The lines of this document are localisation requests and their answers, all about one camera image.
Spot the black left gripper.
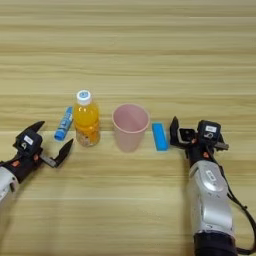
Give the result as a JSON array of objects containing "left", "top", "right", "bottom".
[{"left": 0, "top": 120, "right": 75, "bottom": 183}]

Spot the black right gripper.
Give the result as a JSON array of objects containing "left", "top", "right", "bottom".
[{"left": 168, "top": 115, "right": 231, "bottom": 165}]

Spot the small white black square device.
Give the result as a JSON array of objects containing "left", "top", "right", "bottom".
[{"left": 179, "top": 128, "right": 197, "bottom": 144}]

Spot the blue rectangular eraser block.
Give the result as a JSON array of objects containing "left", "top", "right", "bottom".
[{"left": 151, "top": 121, "right": 170, "bottom": 152}]

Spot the blue glue stick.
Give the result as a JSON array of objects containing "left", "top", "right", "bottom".
[{"left": 53, "top": 105, "right": 75, "bottom": 142}]

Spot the orange juice bottle white cap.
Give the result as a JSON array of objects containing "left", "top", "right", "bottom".
[{"left": 72, "top": 88, "right": 102, "bottom": 148}]

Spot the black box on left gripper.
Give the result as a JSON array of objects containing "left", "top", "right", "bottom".
[{"left": 14, "top": 128, "right": 44, "bottom": 156}]

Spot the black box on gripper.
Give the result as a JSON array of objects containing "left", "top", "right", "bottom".
[
  {"left": 14, "top": 128, "right": 44, "bottom": 156},
  {"left": 196, "top": 119, "right": 222, "bottom": 145}
]

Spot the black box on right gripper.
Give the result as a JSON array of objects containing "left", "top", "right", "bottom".
[{"left": 196, "top": 119, "right": 222, "bottom": 145}]

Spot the pink plastic cup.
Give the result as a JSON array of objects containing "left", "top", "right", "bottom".
[{"left": 111, "top": 102, "right": 152, "bottom": 154}]

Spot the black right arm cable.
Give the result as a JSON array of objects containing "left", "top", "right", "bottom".
[{"left": 213, "top": 155, "right": 256, "bottom": 256}]

